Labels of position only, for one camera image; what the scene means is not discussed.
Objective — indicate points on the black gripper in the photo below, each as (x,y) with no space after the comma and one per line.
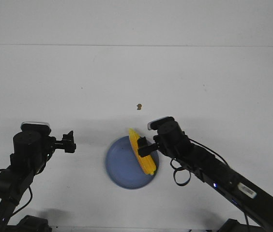
(172,141)
(33,150)

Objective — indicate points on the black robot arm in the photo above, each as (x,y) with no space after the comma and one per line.
(201,161)
(13,184)

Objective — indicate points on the blue round plate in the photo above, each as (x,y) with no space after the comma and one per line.
(123,168)

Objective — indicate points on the small brown table mark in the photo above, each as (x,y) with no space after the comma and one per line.
(139,106)

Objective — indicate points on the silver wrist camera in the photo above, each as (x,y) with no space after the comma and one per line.
(153,125)
(41,127)

